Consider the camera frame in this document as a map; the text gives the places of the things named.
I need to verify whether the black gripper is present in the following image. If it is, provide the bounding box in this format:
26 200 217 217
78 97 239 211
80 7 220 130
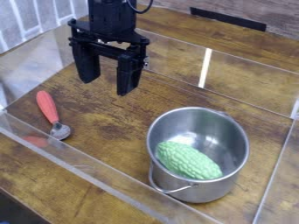
68 0 150 96

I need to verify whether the orange handled metal spoon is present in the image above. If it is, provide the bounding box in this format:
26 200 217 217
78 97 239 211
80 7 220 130
36 90 70 140

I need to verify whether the stainless steel pot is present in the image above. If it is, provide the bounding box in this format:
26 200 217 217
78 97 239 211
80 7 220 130
145 107 249 203

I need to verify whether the green bitter melon toy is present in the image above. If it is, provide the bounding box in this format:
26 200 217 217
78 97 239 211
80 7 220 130
156 141 223 179

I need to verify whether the black strip on table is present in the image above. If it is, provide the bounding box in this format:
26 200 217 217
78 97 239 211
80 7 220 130
189 7 267 32

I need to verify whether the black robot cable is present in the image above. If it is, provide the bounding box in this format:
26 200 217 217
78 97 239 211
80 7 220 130
125 0 154 15

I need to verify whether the clear acrylic enclosure wall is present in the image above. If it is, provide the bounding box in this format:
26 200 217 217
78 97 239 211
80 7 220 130
0 26 299 224

